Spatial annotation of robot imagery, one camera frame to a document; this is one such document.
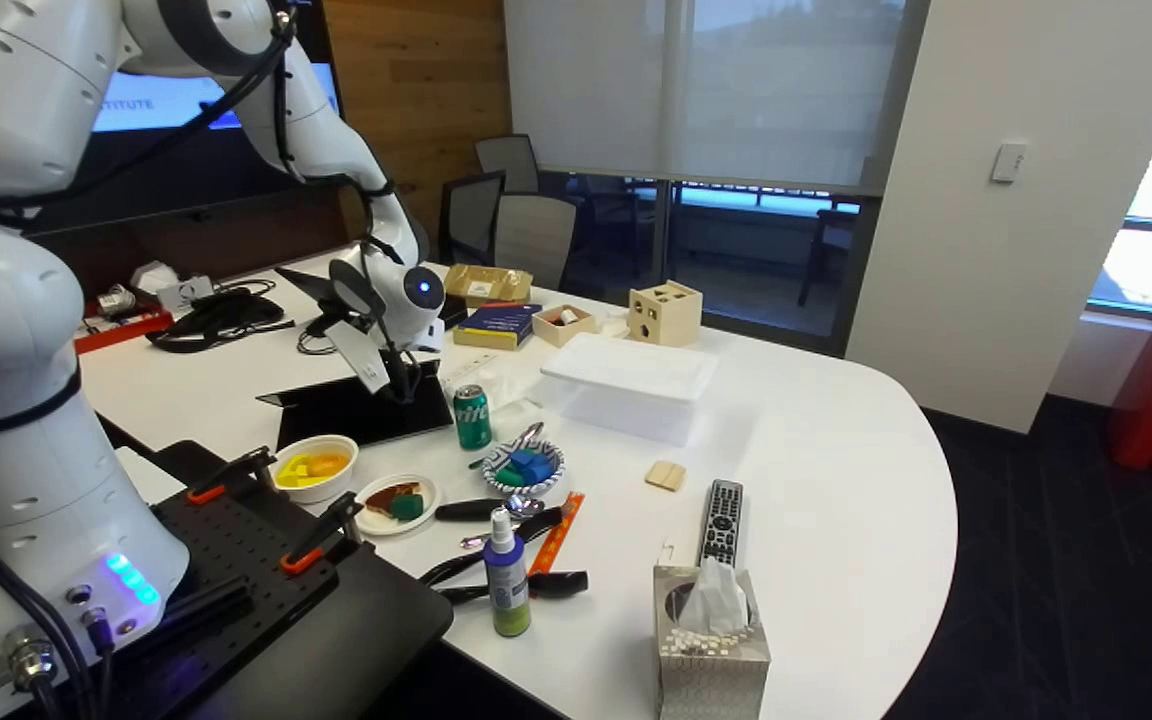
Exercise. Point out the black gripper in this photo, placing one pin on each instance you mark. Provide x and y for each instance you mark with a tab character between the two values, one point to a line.
410	358

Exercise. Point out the grey laptop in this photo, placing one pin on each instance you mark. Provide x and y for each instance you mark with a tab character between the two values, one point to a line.
336	409

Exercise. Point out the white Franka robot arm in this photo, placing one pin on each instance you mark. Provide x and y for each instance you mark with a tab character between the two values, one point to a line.
16	440

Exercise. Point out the green soda can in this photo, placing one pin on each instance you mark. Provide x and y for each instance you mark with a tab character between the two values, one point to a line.
473	418

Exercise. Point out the blue book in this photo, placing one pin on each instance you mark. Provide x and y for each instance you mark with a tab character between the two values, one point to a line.
495	326

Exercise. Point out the green toy food piece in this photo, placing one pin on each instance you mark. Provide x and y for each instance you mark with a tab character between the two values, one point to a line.
406	511

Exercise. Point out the yellow toy food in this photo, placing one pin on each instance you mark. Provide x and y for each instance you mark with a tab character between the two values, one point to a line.
315	465

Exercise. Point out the green block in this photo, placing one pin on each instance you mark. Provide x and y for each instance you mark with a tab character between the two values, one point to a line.
511	473

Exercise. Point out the black marker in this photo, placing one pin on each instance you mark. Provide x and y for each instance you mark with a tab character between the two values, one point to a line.
466	511

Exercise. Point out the small white plate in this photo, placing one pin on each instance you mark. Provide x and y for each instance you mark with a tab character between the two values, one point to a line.
376	523

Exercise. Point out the blue block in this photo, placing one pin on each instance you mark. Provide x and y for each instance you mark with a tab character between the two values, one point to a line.
533	460

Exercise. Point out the patterned blue white bowl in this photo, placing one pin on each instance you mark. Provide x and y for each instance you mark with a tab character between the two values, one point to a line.
520	490

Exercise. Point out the black tablet stand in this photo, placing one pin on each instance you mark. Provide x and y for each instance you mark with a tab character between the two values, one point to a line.
307	287

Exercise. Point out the small wooden tray box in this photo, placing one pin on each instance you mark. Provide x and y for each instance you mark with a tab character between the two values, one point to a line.
563	326

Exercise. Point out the black orange clamp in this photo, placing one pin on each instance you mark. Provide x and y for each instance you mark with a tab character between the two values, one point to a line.
322	539
231	478

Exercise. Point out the black pliers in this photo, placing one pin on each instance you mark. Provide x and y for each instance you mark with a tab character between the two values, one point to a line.
470	558

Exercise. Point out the black office chair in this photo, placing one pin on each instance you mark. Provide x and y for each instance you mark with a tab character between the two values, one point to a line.
473	216

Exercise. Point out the grey office chair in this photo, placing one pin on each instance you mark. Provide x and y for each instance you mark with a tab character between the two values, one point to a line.
536	243

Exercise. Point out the orange ruler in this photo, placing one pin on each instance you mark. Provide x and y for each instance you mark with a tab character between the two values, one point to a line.
557	533

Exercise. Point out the white rectangular box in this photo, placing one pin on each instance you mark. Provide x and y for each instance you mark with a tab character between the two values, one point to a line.
621	383

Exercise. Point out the white green spray bottle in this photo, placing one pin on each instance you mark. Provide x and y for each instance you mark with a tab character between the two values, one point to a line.
511	585

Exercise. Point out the wooden cube with holes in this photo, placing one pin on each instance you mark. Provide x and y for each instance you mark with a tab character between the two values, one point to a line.
664	314

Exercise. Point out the black mounting plate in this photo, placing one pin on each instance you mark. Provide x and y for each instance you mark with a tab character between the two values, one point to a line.
259	602

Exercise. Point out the small wooden tile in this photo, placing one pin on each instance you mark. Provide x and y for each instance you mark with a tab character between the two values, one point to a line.
664	478

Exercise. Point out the white gadget pile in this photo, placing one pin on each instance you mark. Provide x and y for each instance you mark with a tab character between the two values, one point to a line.
159	283

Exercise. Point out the red box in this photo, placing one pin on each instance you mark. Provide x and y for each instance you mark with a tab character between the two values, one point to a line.
119	328

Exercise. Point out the grey remote control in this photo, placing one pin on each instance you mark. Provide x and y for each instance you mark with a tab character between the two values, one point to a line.
721	519

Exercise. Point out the white tissue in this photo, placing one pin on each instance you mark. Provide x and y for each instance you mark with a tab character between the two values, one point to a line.
715	596

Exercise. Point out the silver tissue box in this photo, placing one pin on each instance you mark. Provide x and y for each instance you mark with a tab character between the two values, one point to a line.
716	675

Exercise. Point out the white window blind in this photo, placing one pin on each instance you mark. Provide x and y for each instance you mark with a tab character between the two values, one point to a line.
739	93

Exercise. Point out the white light switch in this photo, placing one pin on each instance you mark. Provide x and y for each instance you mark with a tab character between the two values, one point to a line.
1010	162

